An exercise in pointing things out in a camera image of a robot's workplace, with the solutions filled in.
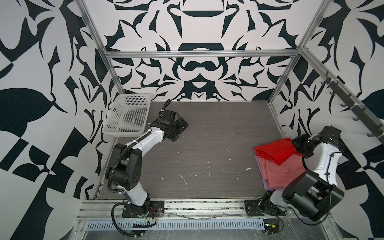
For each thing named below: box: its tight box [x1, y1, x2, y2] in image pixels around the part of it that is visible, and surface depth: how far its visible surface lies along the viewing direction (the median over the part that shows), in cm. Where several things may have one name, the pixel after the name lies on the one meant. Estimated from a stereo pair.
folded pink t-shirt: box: [254, 143, 303, 166], surface depth 76 cm
